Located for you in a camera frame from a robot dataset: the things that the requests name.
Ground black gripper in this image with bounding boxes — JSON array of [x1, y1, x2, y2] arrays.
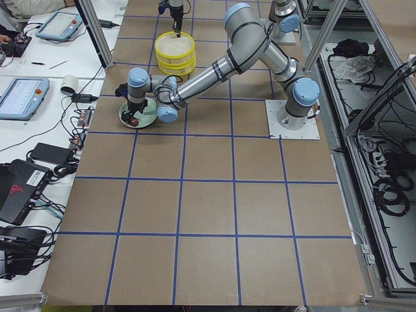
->
[[171, 9, 183, 37], [122, 97, 146, 122]]

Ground brown steamed bun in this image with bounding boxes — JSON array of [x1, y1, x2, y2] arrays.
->
[[127, 118, 139, 127]]

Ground yellow steamer layer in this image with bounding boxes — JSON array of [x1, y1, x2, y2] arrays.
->
[[155, 31, 196, 66], [158, 58, 196, 76]]

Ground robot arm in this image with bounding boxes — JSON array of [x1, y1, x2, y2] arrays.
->
[[115, 3, 320, 130], [158, 0, 300, 45]]

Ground white cloth steamer liner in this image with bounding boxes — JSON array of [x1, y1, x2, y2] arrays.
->
[[155, 32, 194, 57]]

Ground light green plate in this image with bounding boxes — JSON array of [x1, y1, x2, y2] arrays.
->
[[118, 97, 157, 129]]

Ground black power adapter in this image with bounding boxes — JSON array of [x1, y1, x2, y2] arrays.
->
[[71, 94, 98, 103]]

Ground blue teach pendant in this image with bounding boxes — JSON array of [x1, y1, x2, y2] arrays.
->
[[1, 77, 50, 121], [35, 11, 83, 42]]

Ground black computer box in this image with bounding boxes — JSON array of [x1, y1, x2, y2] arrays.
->
[[1, 159, 53, 226]]

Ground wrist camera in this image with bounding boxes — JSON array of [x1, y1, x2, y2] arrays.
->
[[158, 0, 169, 15], [114, 83, 128, 99]]

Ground aluminium frame post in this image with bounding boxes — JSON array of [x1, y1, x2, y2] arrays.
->
[[74, 0, 114, 70]]

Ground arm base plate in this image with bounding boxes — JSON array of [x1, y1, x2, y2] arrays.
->
[[265, 99, 320, 140]]

